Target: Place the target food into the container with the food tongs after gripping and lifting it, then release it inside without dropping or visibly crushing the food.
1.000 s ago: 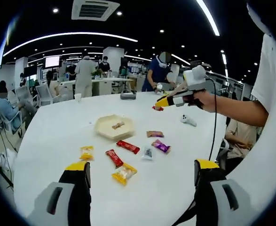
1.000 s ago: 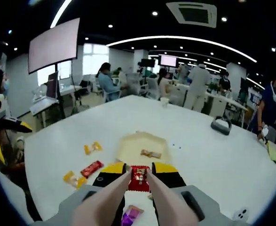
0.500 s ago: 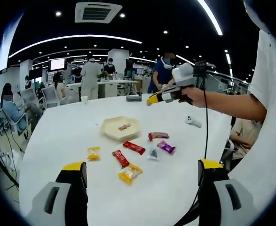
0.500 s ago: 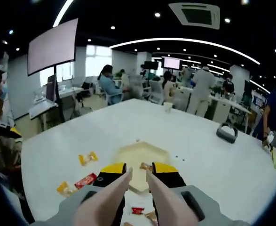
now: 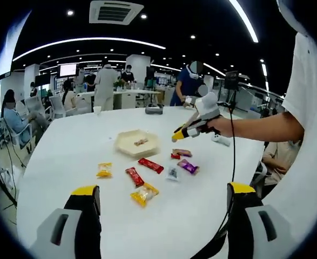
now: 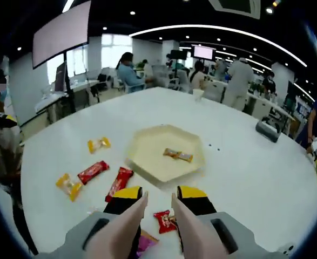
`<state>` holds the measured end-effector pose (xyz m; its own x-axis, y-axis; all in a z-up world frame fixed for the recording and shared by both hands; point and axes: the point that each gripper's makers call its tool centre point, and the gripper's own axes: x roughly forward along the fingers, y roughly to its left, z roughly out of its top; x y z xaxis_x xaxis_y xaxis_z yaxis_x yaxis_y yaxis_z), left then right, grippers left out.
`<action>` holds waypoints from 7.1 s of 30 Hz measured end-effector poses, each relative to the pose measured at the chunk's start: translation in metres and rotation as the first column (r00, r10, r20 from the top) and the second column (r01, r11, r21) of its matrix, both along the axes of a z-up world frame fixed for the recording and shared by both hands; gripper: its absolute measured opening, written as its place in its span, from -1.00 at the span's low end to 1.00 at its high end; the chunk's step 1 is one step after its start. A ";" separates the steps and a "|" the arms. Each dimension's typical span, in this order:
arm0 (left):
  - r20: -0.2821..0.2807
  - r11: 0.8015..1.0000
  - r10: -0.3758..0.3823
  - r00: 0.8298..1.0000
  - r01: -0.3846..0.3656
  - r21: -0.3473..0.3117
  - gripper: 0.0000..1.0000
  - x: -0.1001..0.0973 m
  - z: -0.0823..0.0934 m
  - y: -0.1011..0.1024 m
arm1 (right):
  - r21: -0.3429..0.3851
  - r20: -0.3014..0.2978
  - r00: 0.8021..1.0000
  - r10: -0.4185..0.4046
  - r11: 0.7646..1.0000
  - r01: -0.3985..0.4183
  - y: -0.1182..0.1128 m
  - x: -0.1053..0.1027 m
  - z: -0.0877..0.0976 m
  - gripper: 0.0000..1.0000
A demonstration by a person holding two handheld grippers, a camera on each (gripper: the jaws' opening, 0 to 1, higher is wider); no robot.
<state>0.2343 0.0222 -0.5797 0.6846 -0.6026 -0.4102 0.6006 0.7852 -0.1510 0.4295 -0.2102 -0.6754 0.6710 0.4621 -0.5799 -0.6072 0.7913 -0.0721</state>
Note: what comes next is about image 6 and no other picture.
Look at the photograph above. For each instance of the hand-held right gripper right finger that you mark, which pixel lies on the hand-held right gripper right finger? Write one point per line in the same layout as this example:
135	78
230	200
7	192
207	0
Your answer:
201	205

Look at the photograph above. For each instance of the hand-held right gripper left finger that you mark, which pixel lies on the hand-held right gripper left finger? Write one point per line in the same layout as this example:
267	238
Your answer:
120	205

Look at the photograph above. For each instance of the red snack bar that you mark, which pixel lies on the red snack bar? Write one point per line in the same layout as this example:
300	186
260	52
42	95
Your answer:
119	183
93	172

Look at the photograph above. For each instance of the beige food tongs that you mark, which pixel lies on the beige food tongs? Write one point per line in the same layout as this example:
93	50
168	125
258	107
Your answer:
115	237

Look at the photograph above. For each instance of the small red snack packet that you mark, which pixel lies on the small red snack packet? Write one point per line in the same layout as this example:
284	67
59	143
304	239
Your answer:
164	221

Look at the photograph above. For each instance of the purple snack packet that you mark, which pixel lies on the purple snack packet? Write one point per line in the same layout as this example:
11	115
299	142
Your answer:
146	242

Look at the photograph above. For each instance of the yellow snack bag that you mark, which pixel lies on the yellow snack bag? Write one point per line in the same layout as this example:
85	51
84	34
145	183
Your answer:
98	144
69	186

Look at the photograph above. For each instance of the cream hexagonal container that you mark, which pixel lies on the cream hexagonal container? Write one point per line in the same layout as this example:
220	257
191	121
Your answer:
152	162

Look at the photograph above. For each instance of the white office desk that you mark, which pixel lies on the white office desk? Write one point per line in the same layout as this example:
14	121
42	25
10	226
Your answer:
53	98

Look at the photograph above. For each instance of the dark desktop monitor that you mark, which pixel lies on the dark desktop monitor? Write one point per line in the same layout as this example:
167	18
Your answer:
60	78

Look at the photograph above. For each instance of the black display stand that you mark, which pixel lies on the black display stand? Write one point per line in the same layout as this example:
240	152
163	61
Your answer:
70	91

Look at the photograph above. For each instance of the grey headset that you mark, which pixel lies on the grey headset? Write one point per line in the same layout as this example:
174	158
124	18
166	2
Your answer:
267	132

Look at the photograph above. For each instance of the large display screen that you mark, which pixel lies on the large display screen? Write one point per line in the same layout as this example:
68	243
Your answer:
62	33

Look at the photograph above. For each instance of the white paper cup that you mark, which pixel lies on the white paper cup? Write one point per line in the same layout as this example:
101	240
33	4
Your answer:
198	95

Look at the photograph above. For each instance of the long white table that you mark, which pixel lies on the long white table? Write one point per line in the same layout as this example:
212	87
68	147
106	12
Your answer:
258	106

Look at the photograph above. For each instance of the white mesh office chair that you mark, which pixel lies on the white mesh office chair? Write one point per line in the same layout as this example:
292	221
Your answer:
182	78

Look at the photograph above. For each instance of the green potted plant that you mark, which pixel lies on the green potted plant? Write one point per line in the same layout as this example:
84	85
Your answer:
256	87

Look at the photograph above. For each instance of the long ceiling light strip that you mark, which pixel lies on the long ceiling light strip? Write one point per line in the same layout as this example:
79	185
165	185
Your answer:
67	6

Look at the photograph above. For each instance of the black monitor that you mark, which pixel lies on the black monitor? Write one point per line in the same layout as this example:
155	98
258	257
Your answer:
178	54

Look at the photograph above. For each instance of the small display screen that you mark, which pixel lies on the small display screen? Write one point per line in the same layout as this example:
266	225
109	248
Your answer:
202	52

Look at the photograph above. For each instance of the curved ceiling light strip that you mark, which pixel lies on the curved ceiling light strip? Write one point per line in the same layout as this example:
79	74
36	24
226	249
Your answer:
201	26

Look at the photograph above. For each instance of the ceiling air vent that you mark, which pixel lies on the ceiling air vent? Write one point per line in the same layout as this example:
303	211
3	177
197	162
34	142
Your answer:
237	6

